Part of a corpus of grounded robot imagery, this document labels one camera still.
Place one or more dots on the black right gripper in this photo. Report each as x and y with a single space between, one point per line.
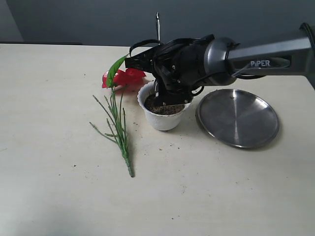
177 66

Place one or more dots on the white scalloped flower pot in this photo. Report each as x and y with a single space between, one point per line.
159 122

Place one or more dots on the stainless steel spork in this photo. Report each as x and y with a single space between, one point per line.
158 26

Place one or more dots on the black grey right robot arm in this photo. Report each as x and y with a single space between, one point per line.
289 54

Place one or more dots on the dark soil in pot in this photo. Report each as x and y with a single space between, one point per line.
162 110

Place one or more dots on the artificial red flower green stems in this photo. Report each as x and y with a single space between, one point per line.
116 113

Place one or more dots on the round stainless steel plate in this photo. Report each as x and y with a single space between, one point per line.
237 118

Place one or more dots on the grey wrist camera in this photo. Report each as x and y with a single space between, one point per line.
142 61

